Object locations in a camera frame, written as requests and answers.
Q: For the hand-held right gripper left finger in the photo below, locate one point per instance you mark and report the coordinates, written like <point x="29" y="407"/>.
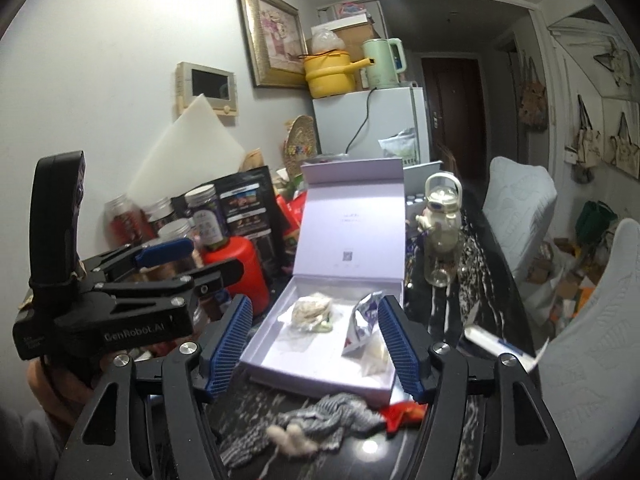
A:
<point x="227" y="345"/>

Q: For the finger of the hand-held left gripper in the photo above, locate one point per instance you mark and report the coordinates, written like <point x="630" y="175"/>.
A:
<point x="215" y="277"/>
<point x="162" y="252"/>

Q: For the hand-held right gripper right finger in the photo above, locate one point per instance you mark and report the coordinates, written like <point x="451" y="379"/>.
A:
<point x="400" y="345"/>

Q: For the clear bag of white snacks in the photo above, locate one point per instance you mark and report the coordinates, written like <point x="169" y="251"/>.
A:
<point x="375" y="355"/>

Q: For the silver foil snack packet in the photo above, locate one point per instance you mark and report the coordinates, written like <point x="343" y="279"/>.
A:
<point x="365" y="317"/>

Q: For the small red snack packet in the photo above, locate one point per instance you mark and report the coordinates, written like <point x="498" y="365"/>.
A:
<point x="405" y="412"/>

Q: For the clear bag of white coils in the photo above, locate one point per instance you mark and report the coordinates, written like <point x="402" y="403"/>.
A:
<point x="310" y="310"/>

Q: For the black-white knitted cloth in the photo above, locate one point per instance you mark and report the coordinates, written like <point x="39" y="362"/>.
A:
<point x="320" y="420"/>

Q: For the lilac gift box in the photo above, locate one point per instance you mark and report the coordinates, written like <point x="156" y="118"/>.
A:
<point x="350" y="220"/>

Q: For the person's left forearm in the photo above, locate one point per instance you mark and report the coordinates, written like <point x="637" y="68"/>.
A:
<point x="20" y="445"/>

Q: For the person's left hand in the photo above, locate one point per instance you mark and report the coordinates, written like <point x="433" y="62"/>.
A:
<point x="55" y="395"/>

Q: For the red plastic bottle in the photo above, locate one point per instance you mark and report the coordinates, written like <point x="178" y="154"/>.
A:
<point x="235" y="270"/>

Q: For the cluster of clear food jars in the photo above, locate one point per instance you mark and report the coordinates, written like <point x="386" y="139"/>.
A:
<point x="202" y="210"/>

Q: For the black printed pouch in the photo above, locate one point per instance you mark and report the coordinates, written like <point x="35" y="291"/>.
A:
<point x="245" y="210"/>

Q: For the red snack box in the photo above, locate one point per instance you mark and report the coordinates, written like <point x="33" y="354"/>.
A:
<point x="290" y="215"/>

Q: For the white blue face mask box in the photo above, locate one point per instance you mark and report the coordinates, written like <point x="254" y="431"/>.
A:
<point x="500" y="345"/>

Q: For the white plastic board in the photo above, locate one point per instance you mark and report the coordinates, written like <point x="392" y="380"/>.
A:
<point x="190" y="145"/>

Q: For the clear water bottle white lid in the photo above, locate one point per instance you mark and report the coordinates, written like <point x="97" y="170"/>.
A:
<point x="442" y="230"/>

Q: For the woven straw fan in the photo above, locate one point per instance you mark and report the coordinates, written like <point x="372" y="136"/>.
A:
<point x="300" y="137"/>

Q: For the chair with blue leaf cover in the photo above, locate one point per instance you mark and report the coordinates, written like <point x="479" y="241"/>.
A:
<point x="590" y="350"/>
<point x="520" y="220"/>

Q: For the white mini fridge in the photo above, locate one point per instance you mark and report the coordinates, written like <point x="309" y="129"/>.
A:
<point x="390" y="120"/>

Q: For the green shopping bag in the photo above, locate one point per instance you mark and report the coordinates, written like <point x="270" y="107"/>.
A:
<point x="595" y="220"/>

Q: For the yellow cooking pot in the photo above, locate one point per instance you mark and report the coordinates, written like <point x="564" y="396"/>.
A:
<point x="330" y="72"/>

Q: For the gold framed picture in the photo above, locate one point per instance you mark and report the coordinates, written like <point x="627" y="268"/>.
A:
<point x="272" y="35"/>

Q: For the dark brown door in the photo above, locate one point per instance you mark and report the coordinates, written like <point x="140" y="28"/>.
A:
<point x="452" y="105"/>

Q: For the crumpled clear plastic bag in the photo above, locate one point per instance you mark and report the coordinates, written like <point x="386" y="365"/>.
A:
<point x="325" y="40"/>

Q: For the pale green electric kettle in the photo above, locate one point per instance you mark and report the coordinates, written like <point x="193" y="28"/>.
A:
<point x="382" y="62"/>

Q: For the cream tote bag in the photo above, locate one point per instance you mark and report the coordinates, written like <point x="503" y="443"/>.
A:
<point x="622" y="145"/>
<point x="587" y="140"/>

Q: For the brown cardboard box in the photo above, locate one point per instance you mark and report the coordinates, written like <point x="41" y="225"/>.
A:
<point x="350" y="30"/>

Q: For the brown patterned tote bag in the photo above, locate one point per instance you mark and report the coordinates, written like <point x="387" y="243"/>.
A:
<point x="532" y="95"/>

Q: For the beige wall intercom panel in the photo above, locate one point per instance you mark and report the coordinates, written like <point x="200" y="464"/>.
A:
<point x="207" y="85"/>

